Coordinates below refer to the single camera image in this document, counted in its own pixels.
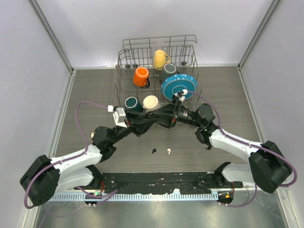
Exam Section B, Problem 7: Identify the yellow mug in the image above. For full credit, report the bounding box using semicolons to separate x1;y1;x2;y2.
153;49;171;70

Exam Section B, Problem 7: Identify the black earbud charging case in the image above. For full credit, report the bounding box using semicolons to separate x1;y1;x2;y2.
147;113;156;118

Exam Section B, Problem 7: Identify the grey wire dish rack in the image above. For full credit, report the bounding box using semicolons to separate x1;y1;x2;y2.
115;35;203;113

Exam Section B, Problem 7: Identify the grey mug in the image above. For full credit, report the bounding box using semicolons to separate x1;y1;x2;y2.
159;63;179;83

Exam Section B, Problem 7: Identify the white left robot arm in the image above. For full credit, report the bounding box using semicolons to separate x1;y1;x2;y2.
19;108;159;209

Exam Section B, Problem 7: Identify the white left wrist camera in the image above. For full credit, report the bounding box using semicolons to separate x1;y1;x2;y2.
107;105;127;128

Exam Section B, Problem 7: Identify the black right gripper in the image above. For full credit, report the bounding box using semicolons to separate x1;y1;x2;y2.
153;96;203;128

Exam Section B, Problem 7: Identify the cream white mug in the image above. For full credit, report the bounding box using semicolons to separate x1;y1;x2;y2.
143;95;161;112

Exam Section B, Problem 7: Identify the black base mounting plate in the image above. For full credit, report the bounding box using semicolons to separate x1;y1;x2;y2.
81;172;243;195

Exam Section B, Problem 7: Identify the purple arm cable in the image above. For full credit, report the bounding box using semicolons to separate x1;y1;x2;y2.
186;90;298;207
23;101;119;209

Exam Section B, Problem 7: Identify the dark green mug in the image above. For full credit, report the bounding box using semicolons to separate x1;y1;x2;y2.
124;96;143;112

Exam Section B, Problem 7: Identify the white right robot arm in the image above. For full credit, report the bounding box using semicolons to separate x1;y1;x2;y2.
143;95;295;193

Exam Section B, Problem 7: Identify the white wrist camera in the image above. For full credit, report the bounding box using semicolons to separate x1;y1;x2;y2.
174;89;188;102
107;105;127;128

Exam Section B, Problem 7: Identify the orange mug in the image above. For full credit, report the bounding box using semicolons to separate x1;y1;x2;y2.
133;67;150;87

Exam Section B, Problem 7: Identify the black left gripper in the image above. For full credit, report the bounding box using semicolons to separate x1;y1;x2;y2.
110;109;157;145

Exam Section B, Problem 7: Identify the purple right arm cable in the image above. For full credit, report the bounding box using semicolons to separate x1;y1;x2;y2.
186;90;298;207

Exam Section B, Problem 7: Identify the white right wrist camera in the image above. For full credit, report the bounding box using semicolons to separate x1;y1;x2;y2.
174;89;188;102

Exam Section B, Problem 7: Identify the white slotted cable duct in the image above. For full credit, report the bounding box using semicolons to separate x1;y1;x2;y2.
49;191;218;202

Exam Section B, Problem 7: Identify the blue dotted plate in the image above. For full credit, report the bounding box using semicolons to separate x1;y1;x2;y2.
161;74;198;100

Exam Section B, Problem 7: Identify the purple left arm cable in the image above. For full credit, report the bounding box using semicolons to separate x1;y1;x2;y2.
23;101;119;209

